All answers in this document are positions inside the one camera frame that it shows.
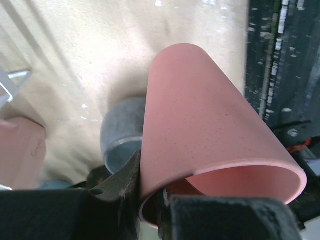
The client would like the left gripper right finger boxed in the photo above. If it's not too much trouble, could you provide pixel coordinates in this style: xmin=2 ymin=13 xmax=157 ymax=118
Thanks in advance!
xmin=157 ymin=189 xmax=302 ymax=240

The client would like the white wire dish rack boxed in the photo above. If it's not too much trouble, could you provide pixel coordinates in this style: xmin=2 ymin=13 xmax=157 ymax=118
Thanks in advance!
xmin=0 ymin=22 xmax=32 ymax=111

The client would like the grey glazed mug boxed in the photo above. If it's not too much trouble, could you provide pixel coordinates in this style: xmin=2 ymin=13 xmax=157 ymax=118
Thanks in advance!
xmin=100 ymin=96 xmax=146 ymax=175

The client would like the pink faceted mug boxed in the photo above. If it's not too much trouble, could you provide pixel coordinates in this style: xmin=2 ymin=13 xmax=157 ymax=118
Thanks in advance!
xmin=0 ymin=117 xmax=46 ymax=190

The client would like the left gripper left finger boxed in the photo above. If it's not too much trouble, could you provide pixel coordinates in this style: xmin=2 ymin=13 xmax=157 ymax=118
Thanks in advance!
xmin=0 ymin=151 xmax=141 ymax=240

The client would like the light blue mug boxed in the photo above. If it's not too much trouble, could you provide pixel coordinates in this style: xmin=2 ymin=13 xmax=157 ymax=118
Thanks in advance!
xmin=38 ymin=180 xmax=72 ymax=190

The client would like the salmon pink tumbler cup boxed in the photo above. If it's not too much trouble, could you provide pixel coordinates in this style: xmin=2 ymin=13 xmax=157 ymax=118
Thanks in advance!
xmin=139 ymin=43 xmax=307 ymax=228

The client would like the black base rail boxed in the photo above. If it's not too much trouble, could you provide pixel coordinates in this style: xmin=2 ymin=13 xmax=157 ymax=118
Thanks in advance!
xmin=244 ymin=0 xmax=320 ymax=158

